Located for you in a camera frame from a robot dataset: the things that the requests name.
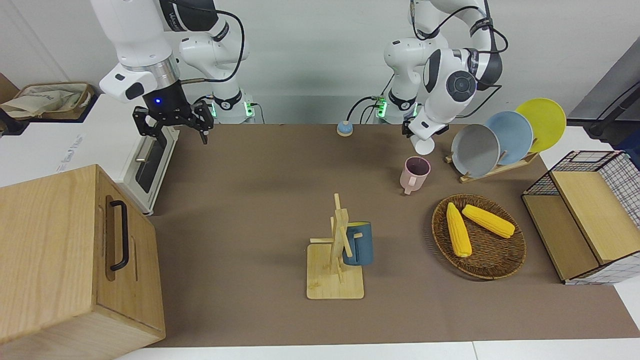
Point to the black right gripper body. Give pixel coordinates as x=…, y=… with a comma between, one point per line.
x=165, y=105

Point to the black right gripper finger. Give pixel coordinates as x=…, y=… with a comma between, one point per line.
x=204, y=117
x=147, y=122

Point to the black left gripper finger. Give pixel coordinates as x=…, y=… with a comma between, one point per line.
x=440, y=130
x=408, y=129

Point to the pink mug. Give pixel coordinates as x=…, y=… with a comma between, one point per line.
x=414, y=179

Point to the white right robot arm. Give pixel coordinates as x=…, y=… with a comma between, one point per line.
x=135, y=30

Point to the grey plate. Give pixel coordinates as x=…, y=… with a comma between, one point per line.
x=475, y=152

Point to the cream toaster oven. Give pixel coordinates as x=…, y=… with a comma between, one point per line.
x=100, y=140

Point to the blue round bell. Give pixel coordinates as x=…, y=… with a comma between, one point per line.
x=344, y=130

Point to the brown woven tray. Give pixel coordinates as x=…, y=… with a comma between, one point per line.
x=87, y=100

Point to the wooden plate rack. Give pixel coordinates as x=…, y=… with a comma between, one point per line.
x=500, y=169

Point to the light blue plate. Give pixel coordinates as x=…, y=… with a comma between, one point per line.
x=512, y=135

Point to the yellow corn cob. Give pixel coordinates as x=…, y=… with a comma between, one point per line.
x=490, y=221
x=459, y=232

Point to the yellow plate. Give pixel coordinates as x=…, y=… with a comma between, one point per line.
x=545, y=122

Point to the beige cloth bag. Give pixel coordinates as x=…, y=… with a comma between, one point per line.
x=45, y=100

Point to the dark blue mug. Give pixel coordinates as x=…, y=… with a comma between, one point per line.
x=362, y=245

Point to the brown wicker basket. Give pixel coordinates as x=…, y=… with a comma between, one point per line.
x=495, y=255

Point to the brown cardboard box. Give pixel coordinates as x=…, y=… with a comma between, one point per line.
x=7, y=87

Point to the light wooden cabinet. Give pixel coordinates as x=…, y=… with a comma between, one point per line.
x=50, y=250

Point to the black stand leg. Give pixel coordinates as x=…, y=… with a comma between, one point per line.
x=610, y=112

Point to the wooden mug tree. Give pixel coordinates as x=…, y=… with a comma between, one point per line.
x=335, y=290

